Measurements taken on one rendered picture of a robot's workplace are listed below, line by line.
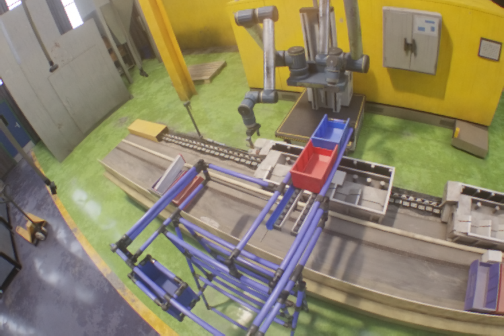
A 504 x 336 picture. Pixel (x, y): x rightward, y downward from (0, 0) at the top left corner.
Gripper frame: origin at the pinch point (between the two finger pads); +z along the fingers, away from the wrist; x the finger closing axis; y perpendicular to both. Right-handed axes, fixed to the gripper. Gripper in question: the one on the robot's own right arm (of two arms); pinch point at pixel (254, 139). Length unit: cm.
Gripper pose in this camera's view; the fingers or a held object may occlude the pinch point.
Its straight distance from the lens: 217.6
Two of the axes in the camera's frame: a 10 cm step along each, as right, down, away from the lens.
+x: -4.9, 6.6, -5.7
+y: -8.4, -1.9, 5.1
